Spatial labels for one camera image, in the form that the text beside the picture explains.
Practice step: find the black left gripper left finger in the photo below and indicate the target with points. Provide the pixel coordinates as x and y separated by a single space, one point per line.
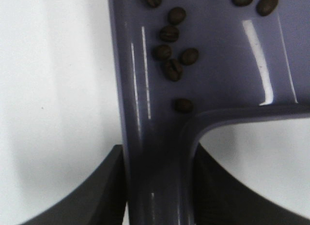
99 200

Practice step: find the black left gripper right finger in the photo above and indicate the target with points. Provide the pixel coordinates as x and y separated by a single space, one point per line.
220 199

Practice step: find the pile of coffee beans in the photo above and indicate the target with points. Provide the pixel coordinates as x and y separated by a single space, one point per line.
209 52

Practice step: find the grey plastic dustpan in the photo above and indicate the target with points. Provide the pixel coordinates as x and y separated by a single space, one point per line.
161 137

